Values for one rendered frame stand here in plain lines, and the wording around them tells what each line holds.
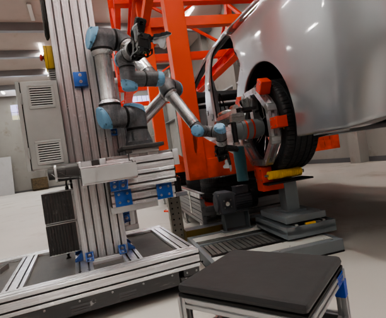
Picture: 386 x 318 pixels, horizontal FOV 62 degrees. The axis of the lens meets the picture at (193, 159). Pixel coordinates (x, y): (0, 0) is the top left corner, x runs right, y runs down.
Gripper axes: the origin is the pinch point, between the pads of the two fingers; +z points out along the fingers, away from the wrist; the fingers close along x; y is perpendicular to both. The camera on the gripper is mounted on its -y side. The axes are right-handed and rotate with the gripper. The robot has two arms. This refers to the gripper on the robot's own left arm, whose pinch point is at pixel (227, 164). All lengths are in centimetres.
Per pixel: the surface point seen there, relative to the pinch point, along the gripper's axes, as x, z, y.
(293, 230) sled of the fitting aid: 54, 24, -21
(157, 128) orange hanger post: -219, 92, 23
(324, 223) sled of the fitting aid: 55, 28, -43
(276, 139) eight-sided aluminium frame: 19.3, -24.6, -28.0
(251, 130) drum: -2.7, -21.0, -21.6
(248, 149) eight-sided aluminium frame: -18.3, 8.8, -25.1
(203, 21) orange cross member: -304, -5, -93
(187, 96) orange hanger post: -66, -26, 5
